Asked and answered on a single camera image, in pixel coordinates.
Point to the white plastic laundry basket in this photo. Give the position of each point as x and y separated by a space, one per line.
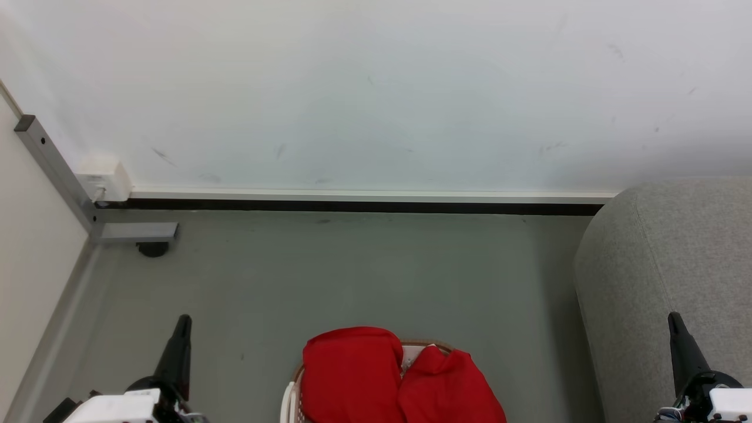
292 405

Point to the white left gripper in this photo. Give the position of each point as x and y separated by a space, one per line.
117 406

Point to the white and black baseboard strip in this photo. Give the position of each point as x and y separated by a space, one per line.
352 200

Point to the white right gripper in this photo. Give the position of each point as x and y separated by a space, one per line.
725 402

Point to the white wall socket box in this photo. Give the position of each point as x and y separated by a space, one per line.
106 179

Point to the grey floor skirting strip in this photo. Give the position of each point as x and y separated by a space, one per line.
53 329

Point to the red cloth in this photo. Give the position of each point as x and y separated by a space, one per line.
376 379

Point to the grey metal frame post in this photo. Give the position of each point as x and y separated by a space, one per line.
56 164

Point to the grey fabric sofa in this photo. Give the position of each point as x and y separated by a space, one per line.
670 282

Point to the black round frame foot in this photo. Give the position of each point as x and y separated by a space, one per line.
153 249

